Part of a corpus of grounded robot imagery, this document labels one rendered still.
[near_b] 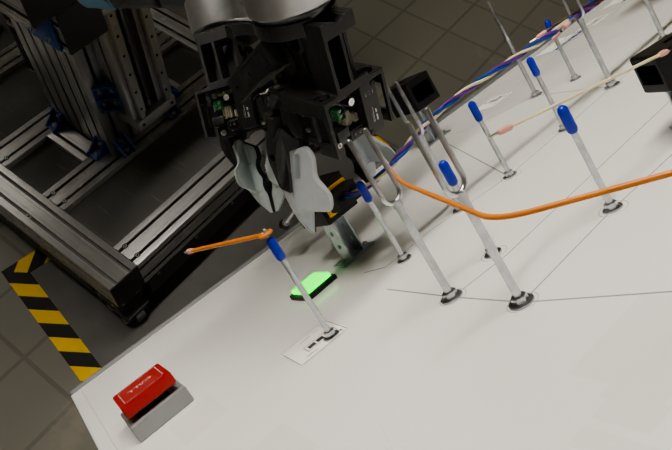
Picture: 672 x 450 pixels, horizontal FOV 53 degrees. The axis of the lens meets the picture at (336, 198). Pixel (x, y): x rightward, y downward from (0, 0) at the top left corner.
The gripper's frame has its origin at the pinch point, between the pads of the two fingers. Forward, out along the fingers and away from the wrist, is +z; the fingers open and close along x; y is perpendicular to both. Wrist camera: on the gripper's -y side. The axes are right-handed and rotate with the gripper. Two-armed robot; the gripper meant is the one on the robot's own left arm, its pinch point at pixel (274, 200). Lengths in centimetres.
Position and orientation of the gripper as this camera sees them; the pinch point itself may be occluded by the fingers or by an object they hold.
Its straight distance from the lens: 81.3
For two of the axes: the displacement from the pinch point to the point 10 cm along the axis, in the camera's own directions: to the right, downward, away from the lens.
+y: -2.2, 0.8, -9.7
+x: 9.4, -2.3, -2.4
